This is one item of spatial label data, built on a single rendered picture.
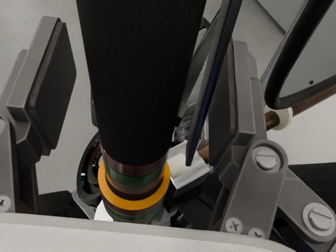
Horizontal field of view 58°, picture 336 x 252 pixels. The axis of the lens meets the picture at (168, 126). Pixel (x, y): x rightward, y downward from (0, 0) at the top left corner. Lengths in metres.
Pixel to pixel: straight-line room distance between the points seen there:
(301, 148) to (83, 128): 1.48
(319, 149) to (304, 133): 0.04
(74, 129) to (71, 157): 0.18
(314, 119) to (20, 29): 2.19
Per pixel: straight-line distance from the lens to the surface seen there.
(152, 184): 0.16
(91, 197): 0.40
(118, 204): 0.18
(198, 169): 0.22
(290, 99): 0.25
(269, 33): 2.66
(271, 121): 0.26
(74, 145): 1.82
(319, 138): 0.56
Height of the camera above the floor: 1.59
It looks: 58 degrees down
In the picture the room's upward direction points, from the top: 12 degrees clockwise
